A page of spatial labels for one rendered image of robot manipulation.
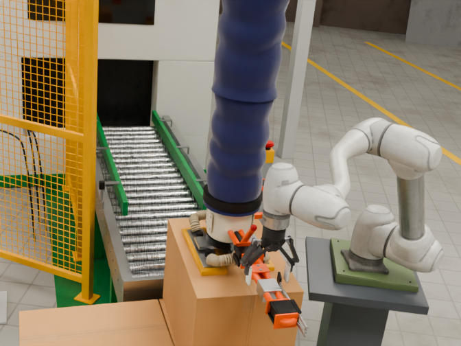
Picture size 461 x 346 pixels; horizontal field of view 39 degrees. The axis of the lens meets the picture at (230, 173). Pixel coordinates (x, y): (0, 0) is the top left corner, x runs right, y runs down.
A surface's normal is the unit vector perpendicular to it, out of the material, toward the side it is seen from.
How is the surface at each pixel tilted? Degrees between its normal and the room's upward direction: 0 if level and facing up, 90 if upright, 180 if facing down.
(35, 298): 0
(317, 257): 0
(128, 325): 0
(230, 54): 74
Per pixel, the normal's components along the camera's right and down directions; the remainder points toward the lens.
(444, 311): 0.10, -0.92
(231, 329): 0.25, 0.40
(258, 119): 0.49, 0.57
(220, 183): -0.35, 0.11
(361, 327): -0.07, 0.38
